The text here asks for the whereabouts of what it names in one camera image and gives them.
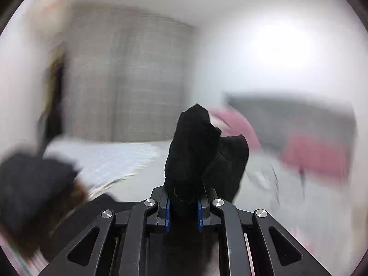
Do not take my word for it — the black coat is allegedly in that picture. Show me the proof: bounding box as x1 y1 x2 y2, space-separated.
49 103 250 276

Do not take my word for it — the brown folded sweater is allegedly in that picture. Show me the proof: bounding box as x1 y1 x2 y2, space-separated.
1 181 88 259

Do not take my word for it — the dark grey folded sweater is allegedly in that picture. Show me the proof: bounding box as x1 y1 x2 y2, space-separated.
1 152 77 234

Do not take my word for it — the pink pillow near headboard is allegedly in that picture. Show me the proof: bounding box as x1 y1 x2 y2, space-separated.
281 132 349 180

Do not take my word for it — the pink pillow on pile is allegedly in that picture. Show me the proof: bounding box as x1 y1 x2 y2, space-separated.
209 107 261 150

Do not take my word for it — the grey bed headboard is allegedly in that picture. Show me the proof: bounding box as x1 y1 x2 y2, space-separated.
226 92 356 154

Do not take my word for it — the grey patterned curtain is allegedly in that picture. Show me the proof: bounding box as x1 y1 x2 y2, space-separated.
62 4 195 142

